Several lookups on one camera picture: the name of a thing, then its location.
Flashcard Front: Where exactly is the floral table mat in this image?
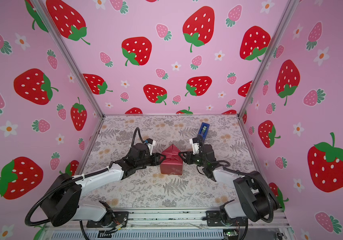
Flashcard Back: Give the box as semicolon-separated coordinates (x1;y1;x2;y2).
82;115;255;208

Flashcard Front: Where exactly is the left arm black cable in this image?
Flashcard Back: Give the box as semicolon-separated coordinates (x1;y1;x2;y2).
24;127;144;227

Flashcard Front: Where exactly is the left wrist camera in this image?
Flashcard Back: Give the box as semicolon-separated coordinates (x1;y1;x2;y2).
144;138;156;155

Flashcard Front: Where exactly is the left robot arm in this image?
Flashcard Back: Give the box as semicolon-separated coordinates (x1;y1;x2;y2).
39;143;166;227

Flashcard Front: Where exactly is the blue tape dispenser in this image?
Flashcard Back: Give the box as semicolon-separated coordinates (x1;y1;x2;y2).
198;122;210;141

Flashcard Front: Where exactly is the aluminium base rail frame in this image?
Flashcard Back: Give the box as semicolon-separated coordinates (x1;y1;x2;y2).
38;208;296;240

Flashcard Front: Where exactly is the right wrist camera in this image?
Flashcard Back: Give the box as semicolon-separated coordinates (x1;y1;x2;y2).
190;137;203;155

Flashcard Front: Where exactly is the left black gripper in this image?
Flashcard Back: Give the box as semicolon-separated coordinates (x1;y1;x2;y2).
136;153;166;170

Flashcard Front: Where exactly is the maroon wrapping paper sheet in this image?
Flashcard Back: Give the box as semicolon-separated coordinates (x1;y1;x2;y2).
160;144;184;175

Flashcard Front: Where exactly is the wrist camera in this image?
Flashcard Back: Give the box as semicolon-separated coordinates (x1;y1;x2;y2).
190;137;203;155
144;138;156;155

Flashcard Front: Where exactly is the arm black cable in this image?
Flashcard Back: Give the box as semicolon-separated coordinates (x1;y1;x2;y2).
197;134;274;224
24;127;144;227

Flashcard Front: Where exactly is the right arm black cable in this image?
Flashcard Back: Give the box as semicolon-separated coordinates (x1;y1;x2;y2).
197;134;274;224

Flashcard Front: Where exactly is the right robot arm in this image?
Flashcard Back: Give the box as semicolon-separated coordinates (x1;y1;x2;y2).
179;144;280;225

